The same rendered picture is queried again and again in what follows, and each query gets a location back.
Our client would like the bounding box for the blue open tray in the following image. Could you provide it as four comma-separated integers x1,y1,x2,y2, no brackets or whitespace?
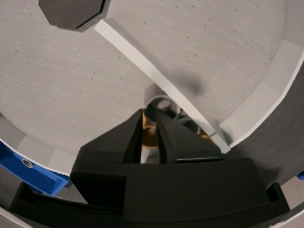
0,140,70,196

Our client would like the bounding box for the orange hollow cylinder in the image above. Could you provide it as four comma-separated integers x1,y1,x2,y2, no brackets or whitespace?
142,114,157,149
199,129,215,144

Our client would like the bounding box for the grey metal bushing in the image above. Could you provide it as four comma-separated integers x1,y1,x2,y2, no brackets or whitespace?
143,83,181,125
22,158,35,168
175,108,200,134

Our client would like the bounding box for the white round turntable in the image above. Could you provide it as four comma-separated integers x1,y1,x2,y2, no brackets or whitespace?
0,0,304,176

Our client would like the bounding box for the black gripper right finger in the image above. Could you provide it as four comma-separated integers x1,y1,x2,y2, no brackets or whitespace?
156,109,225,164

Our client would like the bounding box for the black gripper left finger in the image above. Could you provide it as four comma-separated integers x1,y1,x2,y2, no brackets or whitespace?
75,109,143,164

